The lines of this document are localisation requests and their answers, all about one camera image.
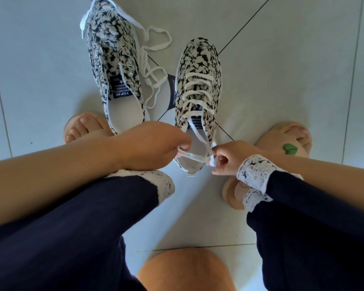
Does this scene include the person's leg navy trousers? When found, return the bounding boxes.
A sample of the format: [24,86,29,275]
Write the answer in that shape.
[236,154,364,291]
[0,169,176,291]

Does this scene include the person's left hand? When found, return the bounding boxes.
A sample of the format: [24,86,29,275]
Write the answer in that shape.
[114,121,192,172]

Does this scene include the person's right forearm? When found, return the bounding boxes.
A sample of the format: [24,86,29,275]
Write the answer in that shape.
[260,151,364,209]

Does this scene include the person's left forearm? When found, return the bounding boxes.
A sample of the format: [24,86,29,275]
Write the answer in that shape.
[0,135,125,231]

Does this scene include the person's right hand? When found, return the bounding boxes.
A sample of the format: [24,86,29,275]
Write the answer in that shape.
[211,140,263,177]

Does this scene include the pink slipper with white charms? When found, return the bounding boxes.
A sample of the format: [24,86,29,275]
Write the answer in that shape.
[63,111,116,144]

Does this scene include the pink slipper with green charm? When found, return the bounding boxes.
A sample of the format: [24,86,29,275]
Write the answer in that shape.
[221,121,313,211]

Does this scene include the person's left leg navy trousers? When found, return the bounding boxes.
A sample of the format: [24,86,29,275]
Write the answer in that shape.
[0,169,176,291]

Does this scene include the person's right leg navy trousers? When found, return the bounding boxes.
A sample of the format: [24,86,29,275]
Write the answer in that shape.
[236,154,364,291]

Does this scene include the bright white shoelace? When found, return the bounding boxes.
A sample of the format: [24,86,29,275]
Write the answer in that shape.
[176,72,220,168]
[80,0,173,110]

